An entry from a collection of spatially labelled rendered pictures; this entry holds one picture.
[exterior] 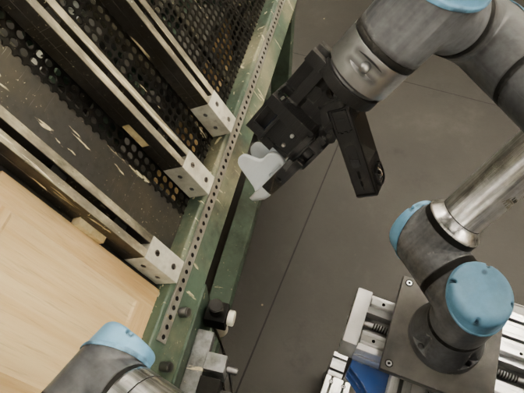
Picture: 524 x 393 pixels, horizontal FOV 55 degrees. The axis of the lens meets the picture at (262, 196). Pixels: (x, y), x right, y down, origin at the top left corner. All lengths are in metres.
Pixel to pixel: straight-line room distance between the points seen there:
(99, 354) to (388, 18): 0.45
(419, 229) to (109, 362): 0.63
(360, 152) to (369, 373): 0.77
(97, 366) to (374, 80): 0.41
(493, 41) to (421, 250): 0.53
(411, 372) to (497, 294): 0.26
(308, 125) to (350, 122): 0.04
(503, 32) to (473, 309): 0.53
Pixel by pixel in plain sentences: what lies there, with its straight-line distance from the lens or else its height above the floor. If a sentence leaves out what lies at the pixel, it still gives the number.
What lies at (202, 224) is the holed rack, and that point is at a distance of 1.41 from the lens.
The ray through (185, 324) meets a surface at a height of 0.82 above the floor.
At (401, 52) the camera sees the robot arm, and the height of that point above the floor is 1.77.
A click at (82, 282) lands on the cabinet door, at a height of 1.07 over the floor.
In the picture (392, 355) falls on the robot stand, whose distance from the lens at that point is 1.12.
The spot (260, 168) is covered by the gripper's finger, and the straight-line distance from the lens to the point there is 0.60.
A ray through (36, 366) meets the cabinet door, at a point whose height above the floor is 1.09.
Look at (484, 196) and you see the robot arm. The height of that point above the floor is 1.36.
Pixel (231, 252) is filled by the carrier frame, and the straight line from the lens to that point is 2.16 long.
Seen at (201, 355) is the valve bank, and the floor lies 0.74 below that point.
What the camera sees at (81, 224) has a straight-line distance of 1.15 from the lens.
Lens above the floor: 2.07
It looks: 55 degrees down
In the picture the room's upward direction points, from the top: straight up
